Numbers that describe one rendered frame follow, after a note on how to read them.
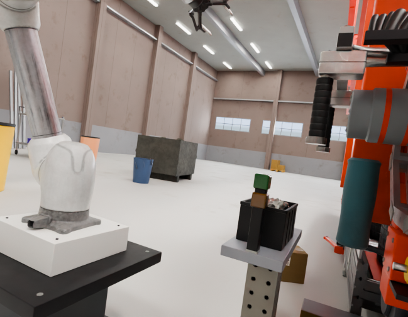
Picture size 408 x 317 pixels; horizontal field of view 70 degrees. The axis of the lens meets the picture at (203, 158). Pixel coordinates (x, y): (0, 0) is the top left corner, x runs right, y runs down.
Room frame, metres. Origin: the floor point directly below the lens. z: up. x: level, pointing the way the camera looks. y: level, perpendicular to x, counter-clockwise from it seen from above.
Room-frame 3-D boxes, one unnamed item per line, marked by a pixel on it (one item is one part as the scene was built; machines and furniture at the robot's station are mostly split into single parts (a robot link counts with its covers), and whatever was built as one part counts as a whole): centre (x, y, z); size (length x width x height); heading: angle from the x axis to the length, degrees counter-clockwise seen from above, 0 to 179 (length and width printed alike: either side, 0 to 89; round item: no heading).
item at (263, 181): (0.78, -0.16, 0.64); 0.04 x 0.04 x 0.04; 65
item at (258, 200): (0.78, -0.16, 0.59); 0.04 x 0.04 x 0.04; 65
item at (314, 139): (0.65, -0.24, 0.83); 0.04 x 0.04 x 0.16
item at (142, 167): (5.00, 1.00, 0.22); 0.39 x 0.37 x 0.45; 65
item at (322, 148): (0.96, -0.39, 0.83); 0.04 x 0.04 x 0.16
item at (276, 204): (0.92, -0.23, 0.51); 0.20 x 0.14 x 0.13; 154
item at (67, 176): (0.99, 0.45, 0.56); 0.18 x 0.16 x 0.22; 39
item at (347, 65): (0.64, -0.27, 0.93); 0.09 x 0.05 x 0.05; 65
